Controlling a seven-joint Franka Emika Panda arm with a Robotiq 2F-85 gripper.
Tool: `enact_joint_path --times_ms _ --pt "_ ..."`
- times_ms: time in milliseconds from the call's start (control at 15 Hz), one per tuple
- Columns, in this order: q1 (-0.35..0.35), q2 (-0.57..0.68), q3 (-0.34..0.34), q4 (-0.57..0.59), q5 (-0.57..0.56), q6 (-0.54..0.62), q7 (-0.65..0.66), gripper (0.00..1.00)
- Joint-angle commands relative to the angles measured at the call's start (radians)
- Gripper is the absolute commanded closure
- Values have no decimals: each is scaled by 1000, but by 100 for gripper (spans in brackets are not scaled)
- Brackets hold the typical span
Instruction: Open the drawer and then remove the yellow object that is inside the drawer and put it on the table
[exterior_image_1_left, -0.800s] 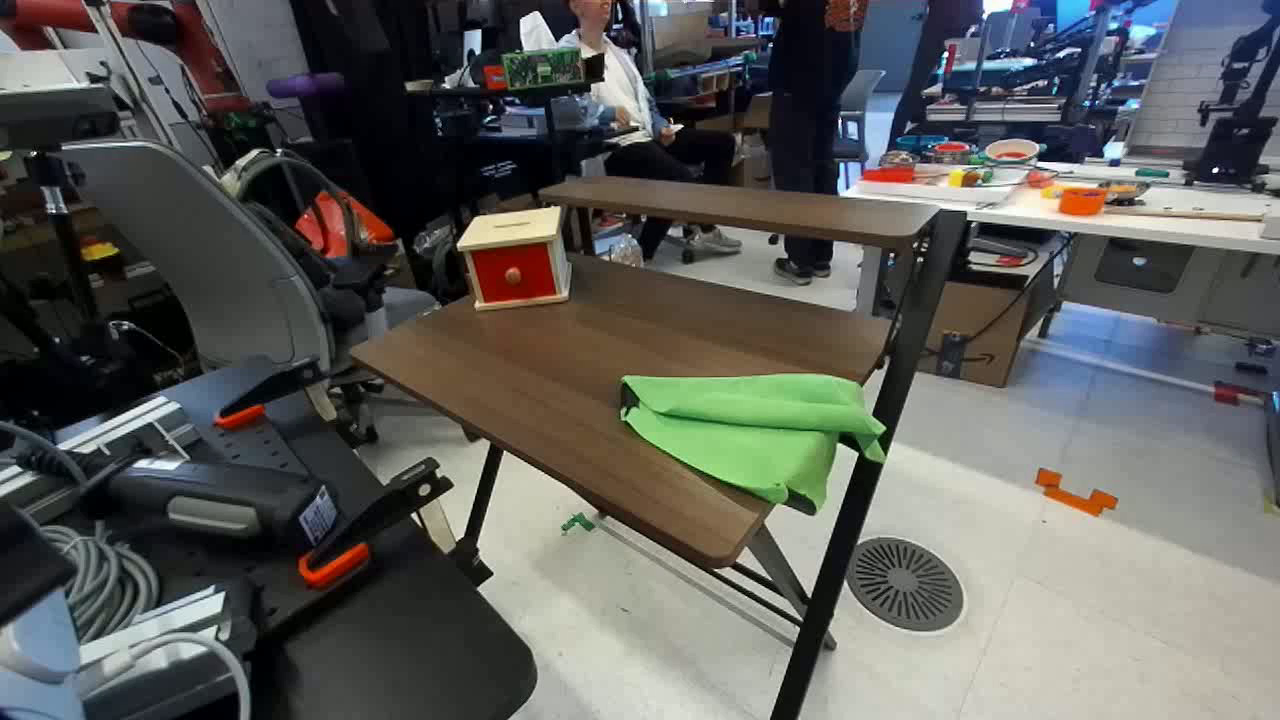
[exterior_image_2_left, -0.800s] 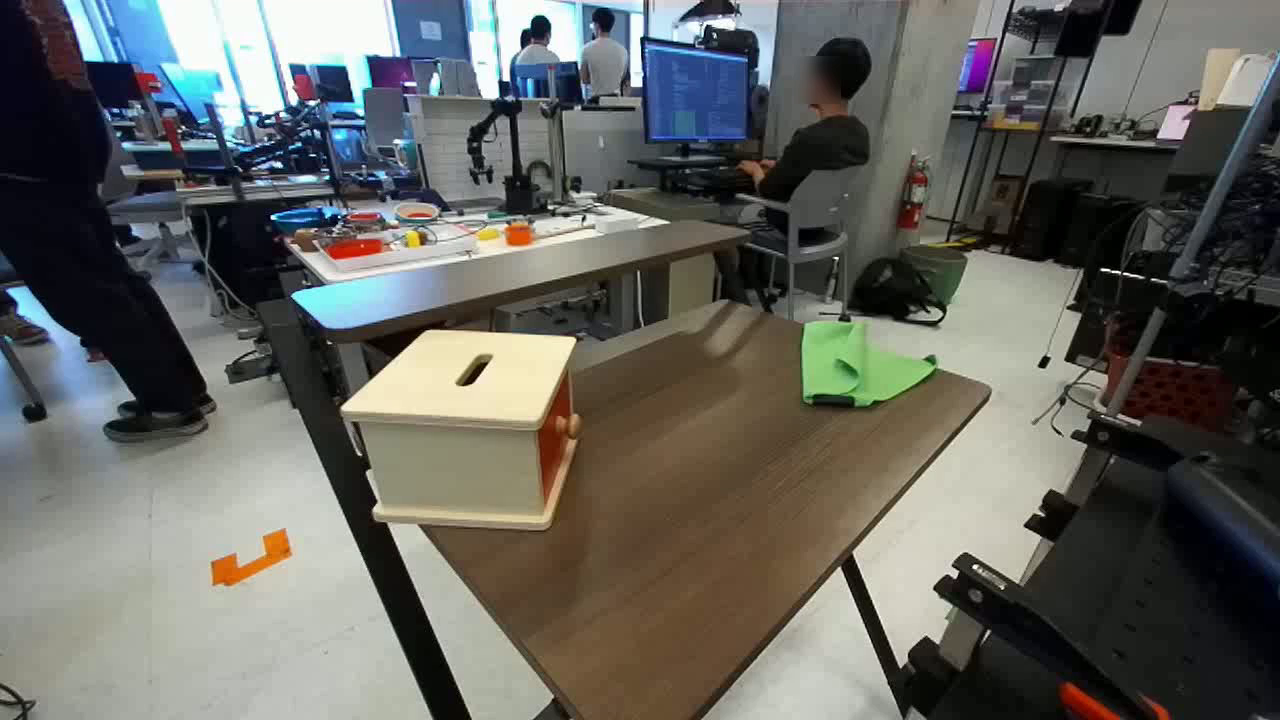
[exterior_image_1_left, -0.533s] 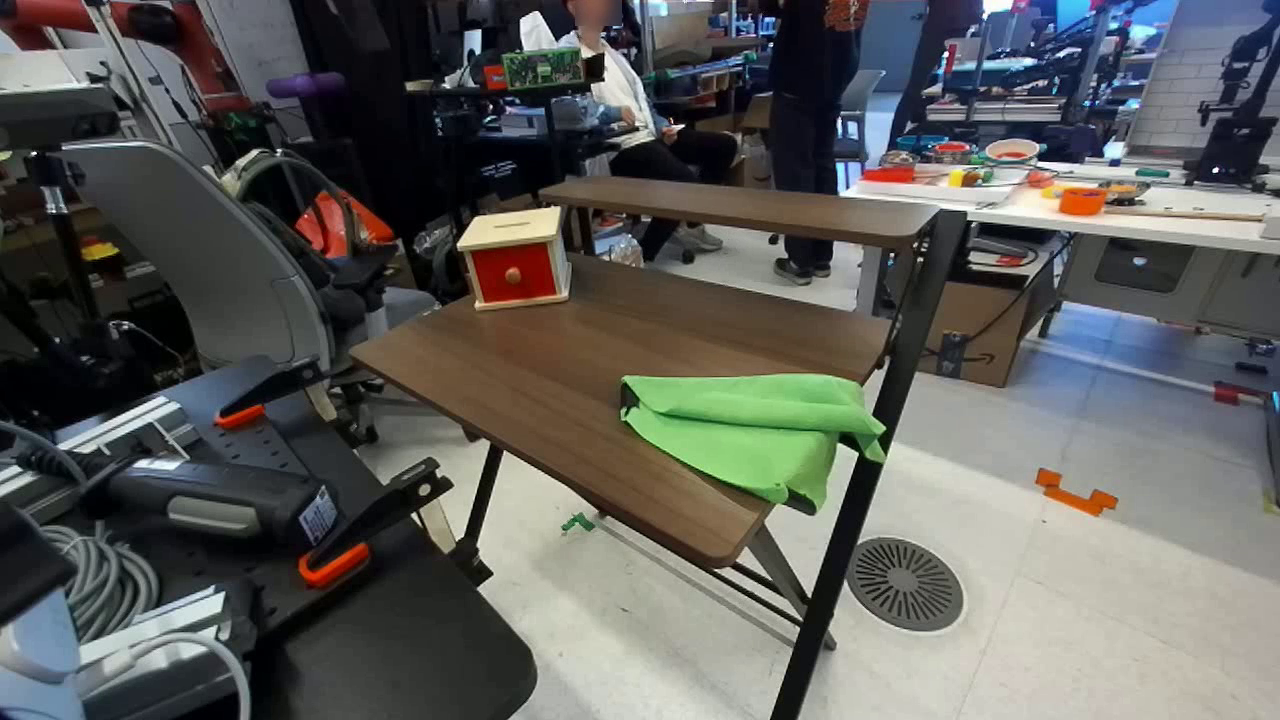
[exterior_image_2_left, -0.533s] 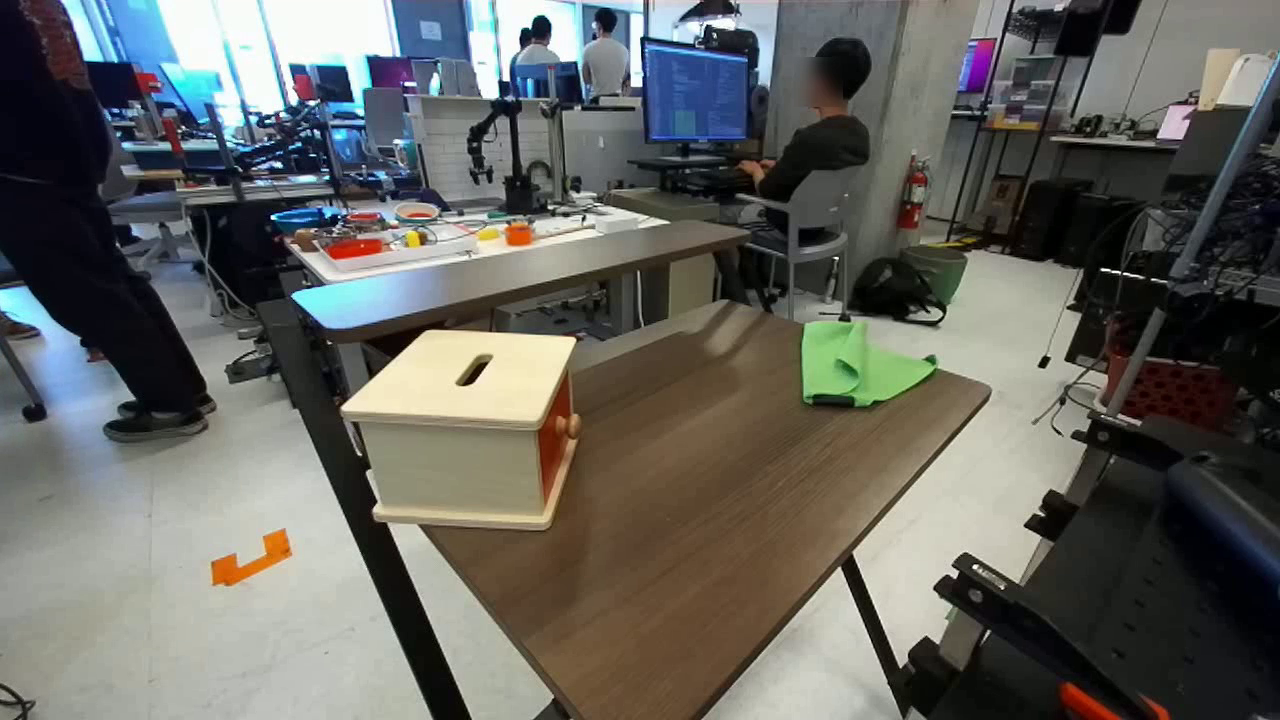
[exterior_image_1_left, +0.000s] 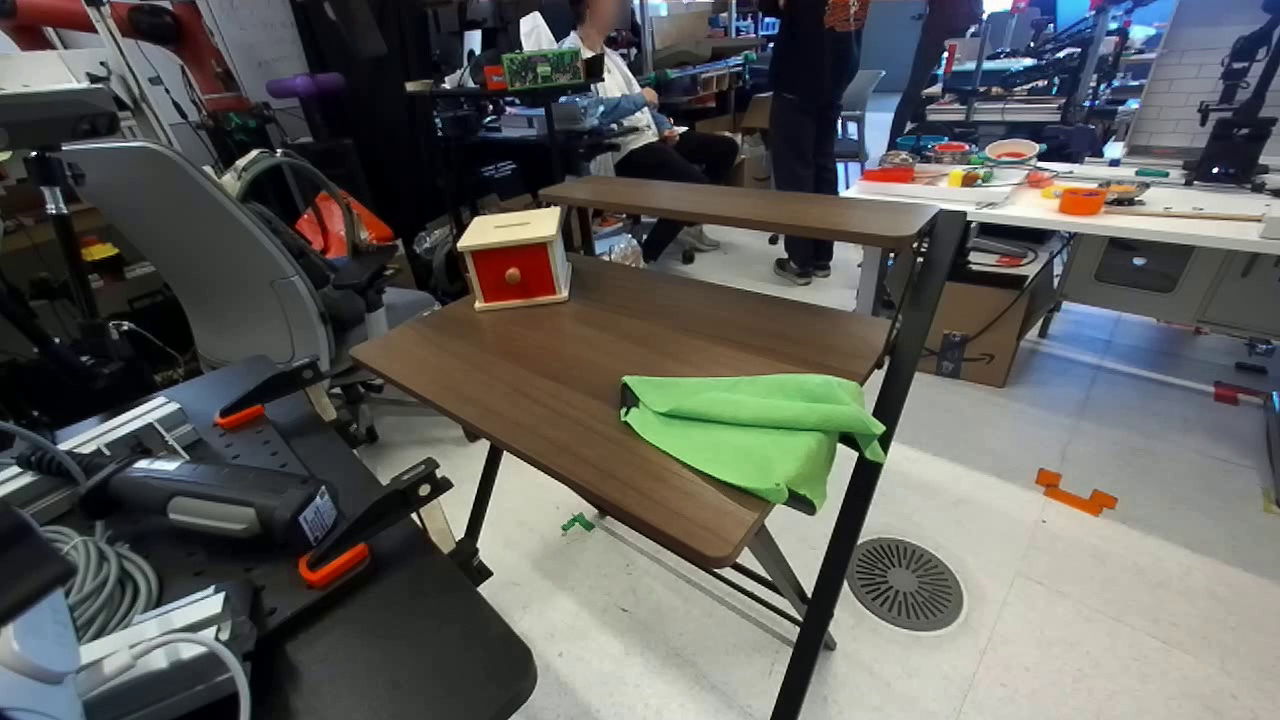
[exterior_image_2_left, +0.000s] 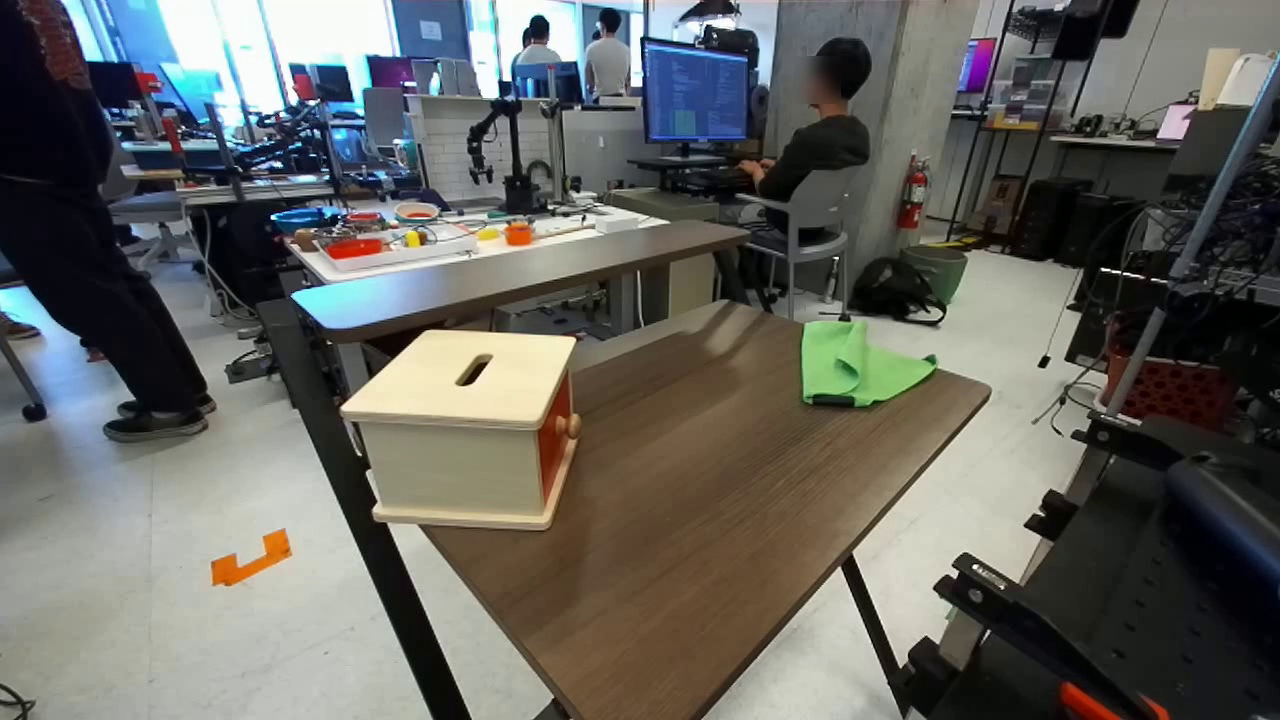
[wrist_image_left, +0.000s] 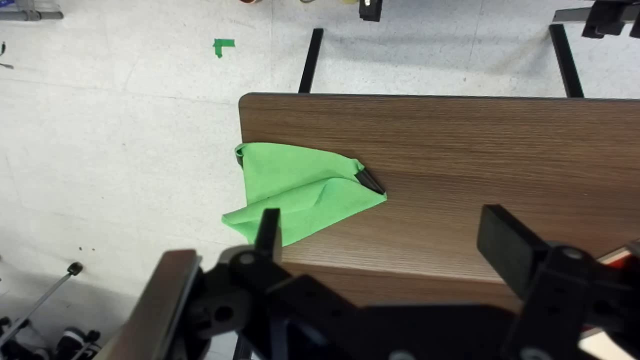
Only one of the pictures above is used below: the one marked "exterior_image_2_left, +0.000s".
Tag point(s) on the small black robot arm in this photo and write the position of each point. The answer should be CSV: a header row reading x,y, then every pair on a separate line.
x,y
514,173

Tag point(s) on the orange cup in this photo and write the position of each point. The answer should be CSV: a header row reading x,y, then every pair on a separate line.
x,y
519,235

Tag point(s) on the green cloth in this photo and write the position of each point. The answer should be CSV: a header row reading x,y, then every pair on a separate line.
x,y
845,367

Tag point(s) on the cream wooden slot box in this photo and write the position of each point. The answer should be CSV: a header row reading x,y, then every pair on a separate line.
x,y
441,453

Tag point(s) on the white table with toys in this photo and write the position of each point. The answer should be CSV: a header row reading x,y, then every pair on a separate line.
x,y
441,244

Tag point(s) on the grey plastic chair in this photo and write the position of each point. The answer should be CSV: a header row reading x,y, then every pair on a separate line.
x,y
820,213

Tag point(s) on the black backpack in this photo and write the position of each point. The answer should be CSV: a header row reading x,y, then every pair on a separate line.
x,y
893,290

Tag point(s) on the computer monitor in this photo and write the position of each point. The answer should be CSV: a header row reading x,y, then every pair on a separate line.
x,y
694,95

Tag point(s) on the seated person dark sweater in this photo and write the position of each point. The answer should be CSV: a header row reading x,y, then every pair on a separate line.
x,y
820,145

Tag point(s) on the person in white shirt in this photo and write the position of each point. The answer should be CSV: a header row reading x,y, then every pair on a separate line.
x,y
610,62

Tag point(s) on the red tray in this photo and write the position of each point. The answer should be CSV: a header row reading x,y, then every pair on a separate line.
x,y
356,244

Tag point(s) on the green floor mat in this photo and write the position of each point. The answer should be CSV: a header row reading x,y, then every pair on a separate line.
x,y
945,265

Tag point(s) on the red fire extinguisher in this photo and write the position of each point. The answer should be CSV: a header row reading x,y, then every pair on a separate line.
x,y
912,194

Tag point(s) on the black shelving rack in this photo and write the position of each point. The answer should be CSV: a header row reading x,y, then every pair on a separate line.
x,y
1055,122

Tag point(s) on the red perforated crate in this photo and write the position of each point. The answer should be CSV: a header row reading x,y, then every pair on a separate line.
x,y
1173,393

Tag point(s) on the grey metal pole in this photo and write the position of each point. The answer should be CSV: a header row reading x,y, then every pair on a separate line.
x,y
1186,244

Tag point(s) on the person in black clothes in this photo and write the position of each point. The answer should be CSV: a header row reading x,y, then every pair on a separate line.
x,y
67,240

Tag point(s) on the black robot cart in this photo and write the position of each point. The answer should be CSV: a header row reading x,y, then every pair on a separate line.
x,y
1186,585

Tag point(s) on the dark wood black-frame table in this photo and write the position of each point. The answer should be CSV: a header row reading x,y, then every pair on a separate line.
x,y
694,506

